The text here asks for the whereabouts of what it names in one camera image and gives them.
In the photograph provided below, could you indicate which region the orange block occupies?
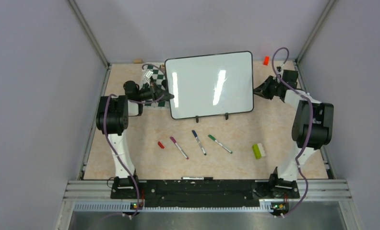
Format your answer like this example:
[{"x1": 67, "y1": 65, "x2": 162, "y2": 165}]
[{"x1": 263, "y1": 56, "x2": 270, "y2": 66}]

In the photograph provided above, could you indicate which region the white whiteboard black frame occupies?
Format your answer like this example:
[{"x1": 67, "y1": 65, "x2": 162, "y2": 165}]
[{"x1": 164, "y1": 51, "x2": 254, "y2": 120}]

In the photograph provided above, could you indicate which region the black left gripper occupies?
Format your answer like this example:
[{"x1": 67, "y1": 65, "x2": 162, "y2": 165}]
[{"x1": 136, "y1": 81, "x2": 175, "y2": 103}]

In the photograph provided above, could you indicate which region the wooden cork piece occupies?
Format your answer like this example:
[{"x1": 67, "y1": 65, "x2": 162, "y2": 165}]
[{"x1": 133, "y1": 59, "x2": 143, "y2": 64}]

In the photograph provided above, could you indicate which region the green capped marker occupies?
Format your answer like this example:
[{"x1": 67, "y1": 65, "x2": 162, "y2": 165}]
[{"x1": 208, "y1": 134, "x2": 233, "y2": 154}]

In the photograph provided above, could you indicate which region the pink capped marker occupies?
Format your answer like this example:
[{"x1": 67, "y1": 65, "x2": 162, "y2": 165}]
[{"x1": 170, "y1": 136, "x2": 189, "y2": 160}]

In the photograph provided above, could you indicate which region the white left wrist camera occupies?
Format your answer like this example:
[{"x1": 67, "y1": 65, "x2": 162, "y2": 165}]
[{"x1": 142, "y1": 69, "x2": 153, "y2": 84}]

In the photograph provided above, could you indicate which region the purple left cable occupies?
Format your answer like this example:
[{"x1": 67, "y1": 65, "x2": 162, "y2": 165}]
[{"x1": 102, "y1": 63, "x2": 165, "y2": 219}]

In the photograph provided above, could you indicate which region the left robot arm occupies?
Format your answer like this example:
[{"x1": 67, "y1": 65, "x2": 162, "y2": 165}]
[{"x1": 95, "y1": 79, "x2": 174, "y2": 198}]

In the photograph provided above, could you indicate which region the blue capped marker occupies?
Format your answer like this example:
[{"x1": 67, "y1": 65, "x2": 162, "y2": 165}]
[{"x1": 192, "y1": 130, "x2": 207, "y2": 156}]

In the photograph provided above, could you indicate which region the green lego brick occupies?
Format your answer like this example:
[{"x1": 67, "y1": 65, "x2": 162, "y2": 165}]
[{"x1": 252, "y1": 143, "x2": 266, "y2": 160}]

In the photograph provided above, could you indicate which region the green white chess mat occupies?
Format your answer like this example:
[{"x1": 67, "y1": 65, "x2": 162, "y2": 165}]
[{"x1": 140, "y1": 63, "x2": 170, "y2": 110}]

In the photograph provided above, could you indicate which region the red marker cap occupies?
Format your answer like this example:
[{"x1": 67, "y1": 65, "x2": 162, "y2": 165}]
[{"x1": 157, "y1": 141, "x2": 165, "y2": 149}]

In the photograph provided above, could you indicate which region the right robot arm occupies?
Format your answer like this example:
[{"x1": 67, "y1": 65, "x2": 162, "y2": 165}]
[{"x1": 253, "y1": 70, "x2": 334, "y2": 197}]

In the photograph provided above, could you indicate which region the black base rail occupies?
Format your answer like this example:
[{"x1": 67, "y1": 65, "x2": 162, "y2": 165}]
[{"x1": 110, "y1": 174, "x2": 300, "y2": 209}]

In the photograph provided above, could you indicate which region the marker on base rail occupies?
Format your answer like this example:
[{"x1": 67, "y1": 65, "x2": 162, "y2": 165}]
[{"x1": 181, "y1": 177, "x2": 214, "y2": 181}]

